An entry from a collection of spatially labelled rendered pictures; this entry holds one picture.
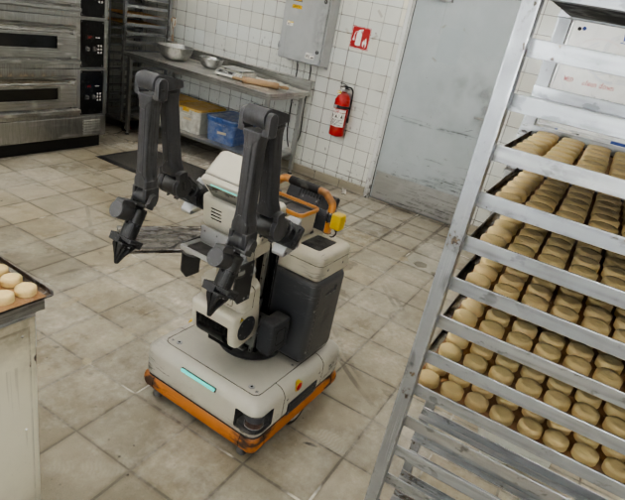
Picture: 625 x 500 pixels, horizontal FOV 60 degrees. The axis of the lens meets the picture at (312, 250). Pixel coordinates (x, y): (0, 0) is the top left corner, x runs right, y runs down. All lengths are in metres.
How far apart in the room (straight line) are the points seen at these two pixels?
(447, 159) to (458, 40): 1.04
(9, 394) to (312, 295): 1.11
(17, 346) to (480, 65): 4.39
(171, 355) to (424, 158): 3.61
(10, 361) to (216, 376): 0.90
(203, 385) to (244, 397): 0.18
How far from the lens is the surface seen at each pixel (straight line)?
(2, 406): 1.65
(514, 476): 1.29
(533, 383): 1.23
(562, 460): 1.24
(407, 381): 1.21
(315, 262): 2.10
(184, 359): 2.32
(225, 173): 1.87
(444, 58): 5.24
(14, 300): 1.49
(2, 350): 1.55
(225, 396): 2.19
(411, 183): 5.41
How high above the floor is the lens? 1.68
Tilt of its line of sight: 24 degrees down
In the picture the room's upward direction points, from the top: 12 degrees clockwise
